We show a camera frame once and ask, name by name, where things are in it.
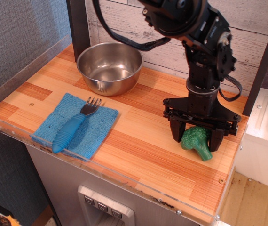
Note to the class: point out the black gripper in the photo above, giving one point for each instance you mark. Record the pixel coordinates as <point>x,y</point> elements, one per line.
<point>202,110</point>

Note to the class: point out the green plastic broccoli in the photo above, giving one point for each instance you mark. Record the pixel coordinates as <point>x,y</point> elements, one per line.
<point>197,138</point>

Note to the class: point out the blue handled metal spork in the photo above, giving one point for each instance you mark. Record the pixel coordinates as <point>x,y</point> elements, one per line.
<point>67,131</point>

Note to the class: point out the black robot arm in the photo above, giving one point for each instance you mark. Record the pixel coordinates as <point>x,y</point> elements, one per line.
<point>206,36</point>

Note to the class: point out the blue terry towel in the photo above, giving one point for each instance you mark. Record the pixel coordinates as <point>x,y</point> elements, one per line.
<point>89,135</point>

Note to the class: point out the stainless steel bowl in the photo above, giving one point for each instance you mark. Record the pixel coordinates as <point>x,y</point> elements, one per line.
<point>111,68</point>

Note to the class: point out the silver dispenser button panel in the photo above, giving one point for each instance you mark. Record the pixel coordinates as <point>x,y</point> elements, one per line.
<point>103,207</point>

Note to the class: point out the grey toy fridge cabinet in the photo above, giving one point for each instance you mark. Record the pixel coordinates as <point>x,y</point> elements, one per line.
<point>61,181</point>

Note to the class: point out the yellow object at corner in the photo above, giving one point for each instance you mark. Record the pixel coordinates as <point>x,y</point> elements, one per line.
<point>13,222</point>

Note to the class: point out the dark vertical frame post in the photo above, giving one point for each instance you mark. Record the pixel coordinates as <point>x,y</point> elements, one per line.
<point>259,78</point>

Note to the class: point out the clear acrylic guard rail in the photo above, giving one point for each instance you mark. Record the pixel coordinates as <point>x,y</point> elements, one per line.
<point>138,165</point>

